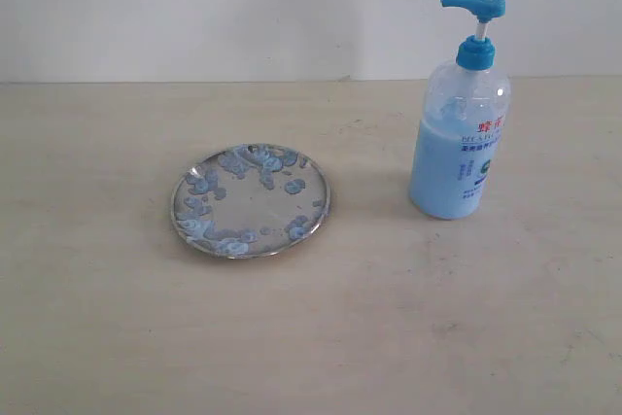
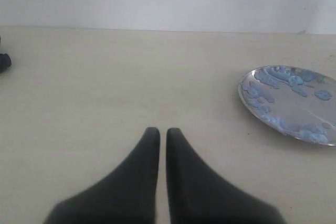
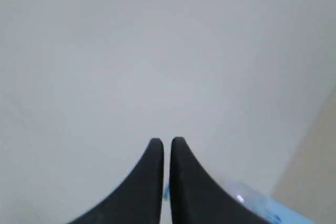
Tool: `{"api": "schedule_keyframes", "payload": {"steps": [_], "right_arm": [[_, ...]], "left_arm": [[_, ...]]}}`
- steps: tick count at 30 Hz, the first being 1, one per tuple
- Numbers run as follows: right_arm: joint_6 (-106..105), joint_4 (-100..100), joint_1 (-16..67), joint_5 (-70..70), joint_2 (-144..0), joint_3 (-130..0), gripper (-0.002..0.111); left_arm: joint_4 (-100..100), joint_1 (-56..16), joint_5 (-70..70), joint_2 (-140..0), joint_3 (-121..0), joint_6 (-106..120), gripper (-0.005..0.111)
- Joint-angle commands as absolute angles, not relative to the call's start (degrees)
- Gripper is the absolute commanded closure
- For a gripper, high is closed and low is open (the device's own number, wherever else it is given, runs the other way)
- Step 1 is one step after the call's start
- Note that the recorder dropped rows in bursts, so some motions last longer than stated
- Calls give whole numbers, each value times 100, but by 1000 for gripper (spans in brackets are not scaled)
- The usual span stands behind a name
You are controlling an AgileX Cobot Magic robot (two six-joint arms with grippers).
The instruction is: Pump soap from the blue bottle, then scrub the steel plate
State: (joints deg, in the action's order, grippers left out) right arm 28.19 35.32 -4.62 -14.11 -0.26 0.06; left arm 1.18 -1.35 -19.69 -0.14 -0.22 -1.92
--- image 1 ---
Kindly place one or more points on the blue pump soap bottle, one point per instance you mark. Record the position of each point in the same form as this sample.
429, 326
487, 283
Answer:
465, 106

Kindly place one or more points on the round metal plate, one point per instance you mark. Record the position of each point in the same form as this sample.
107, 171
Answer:
250, 201

